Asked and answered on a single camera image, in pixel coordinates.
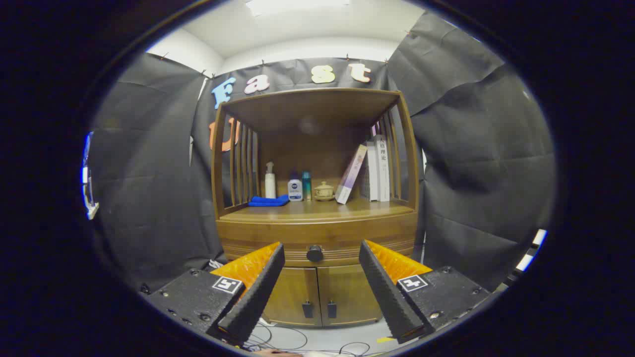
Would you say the dark patterned book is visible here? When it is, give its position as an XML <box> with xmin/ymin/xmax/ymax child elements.
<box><xmin>360</xmin><ymin>154</ymin><xmax>373</xmax><ymax>200</ymax></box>

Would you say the plain white book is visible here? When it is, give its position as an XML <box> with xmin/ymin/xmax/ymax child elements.
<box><xmin>366</xmin><ymin>141</ymin><xmax>380</xmax><ymax>201</ymax></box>

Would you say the black cable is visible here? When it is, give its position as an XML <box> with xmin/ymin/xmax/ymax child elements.
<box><xmin>337</xmin><ymin>341</ymin><xmax>373</xmax><ymax>357</ymax></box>
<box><xmin>247</xmin><ymin>321</ymin><xmax>309</xmax><ymax>353</ymax></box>

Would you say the white pump bottle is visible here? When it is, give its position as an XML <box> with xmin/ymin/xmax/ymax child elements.
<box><xmin>264</xmin><ymin>161</ymin><xmax>276</xmax><ymax>199</ymax></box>

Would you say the blue folded cloth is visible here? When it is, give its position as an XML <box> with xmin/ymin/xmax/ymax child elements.
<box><xmin>248</xmin><ymin>194</ymin><xmax>290</xmax><ymax>207</ymax></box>

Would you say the white metal rack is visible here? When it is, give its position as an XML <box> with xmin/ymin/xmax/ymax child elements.
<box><xmin>515</xmin><ymin>228</ymin><xmax>548</xmax><ymax>272</ymax></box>

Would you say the beige lidded teacup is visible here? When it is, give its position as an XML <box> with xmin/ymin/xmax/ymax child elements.
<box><xmin>314</xmin><ymin>181</ymin><xmax>336</xmax><ymax>202</ymax></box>

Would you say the white book with black characters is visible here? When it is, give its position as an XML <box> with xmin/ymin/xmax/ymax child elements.
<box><xmin>373</xmin><ymin>134</ymin><xmax>391</xmax><ymax>202</ymax></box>

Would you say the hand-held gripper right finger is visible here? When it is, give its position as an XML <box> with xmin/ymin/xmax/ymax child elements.
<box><xmin>358</xmin><ymin>239</ymin><xmax>492</xmax><ymax>345</ymax></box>

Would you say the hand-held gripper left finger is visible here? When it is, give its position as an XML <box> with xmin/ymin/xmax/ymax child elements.
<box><xmin>144</xmin><ymin>242</ymin><xmax>286</xmax><ymax>348</ymax></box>

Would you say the white bottle with blue cap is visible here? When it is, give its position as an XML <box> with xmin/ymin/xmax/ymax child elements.
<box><xmin>288</xmin><ymin>172</ymin><xmax>304</xmax><ymax>202</ymax></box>

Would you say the wooden cabinet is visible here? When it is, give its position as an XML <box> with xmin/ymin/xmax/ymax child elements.
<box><xmin>210</xmin><ymin>88</ymin><xmax>421</xmax><ymax>329</ymax></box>

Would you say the wooden drawer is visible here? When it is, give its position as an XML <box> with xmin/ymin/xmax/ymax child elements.
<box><xmin>217</xmin><ymin>212</ymin><xmax>418</xmax><ymax>268</ymax></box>

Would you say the purple and white book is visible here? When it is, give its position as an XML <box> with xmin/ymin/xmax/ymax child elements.
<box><xmin>335</xmin><ymin>144</ymin><xmax>369</xmax><ymax>205</ymax></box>

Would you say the wooden cabinet door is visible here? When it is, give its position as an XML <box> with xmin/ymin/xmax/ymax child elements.
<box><xmin>262</xmin><ymin>267</ymin><xmax>322</xmax><ymax>328</ymax></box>
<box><xmin>317</xmin><ymin>264</ymin><xmax>382</xmax><ymax>327</ymax></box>

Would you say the wooden countertop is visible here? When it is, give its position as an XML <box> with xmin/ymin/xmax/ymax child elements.
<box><xmin>221</xmin><ymin>198</ymin><xmax>415</xmax><ymax>222</ymax></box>

